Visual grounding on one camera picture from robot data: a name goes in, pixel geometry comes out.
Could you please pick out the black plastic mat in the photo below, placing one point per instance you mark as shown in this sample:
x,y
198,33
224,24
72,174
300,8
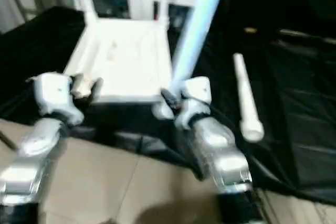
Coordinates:
x,y
294,103

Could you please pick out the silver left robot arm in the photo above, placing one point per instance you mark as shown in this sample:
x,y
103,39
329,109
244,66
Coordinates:
x,y
31,150

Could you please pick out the white plastic table top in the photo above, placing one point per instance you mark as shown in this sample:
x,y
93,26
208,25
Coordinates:
x,y
126,61

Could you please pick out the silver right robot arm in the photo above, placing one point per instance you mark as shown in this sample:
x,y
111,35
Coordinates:
x,y
220,150

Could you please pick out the small yellow tag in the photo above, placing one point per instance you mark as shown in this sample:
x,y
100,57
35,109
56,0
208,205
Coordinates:
x,y
250,30

